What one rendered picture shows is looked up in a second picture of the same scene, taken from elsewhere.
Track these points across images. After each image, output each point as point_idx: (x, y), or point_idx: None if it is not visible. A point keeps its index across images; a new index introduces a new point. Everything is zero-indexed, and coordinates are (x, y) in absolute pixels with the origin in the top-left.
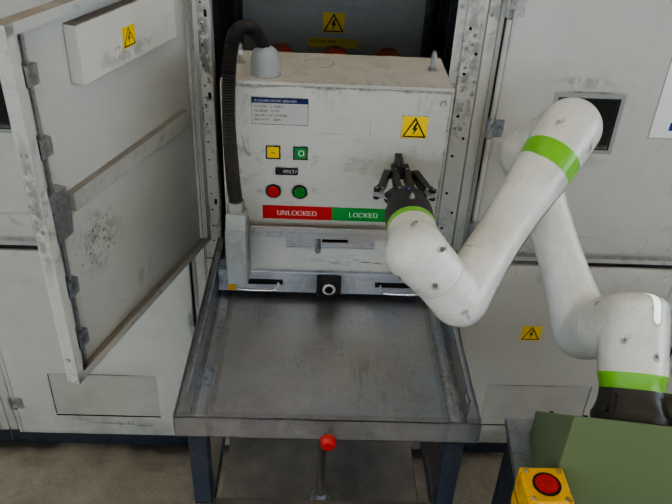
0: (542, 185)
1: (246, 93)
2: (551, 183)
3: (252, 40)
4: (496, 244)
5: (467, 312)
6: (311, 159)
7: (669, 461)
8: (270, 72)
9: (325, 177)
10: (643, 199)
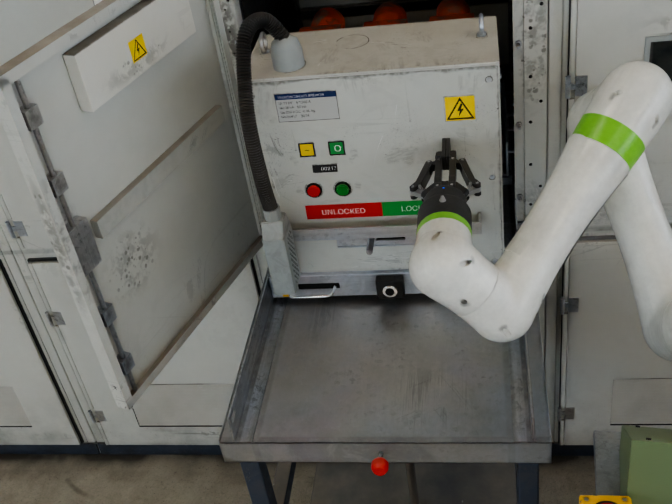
0: (593, 174)
1: (268, 91)
2: (605, 170)
3: (269, 32)
4: (538, 248)
5: (506, 328)
6: (349, 153)
7: None
8: (292, 65)
9: (368, 171)
10: None
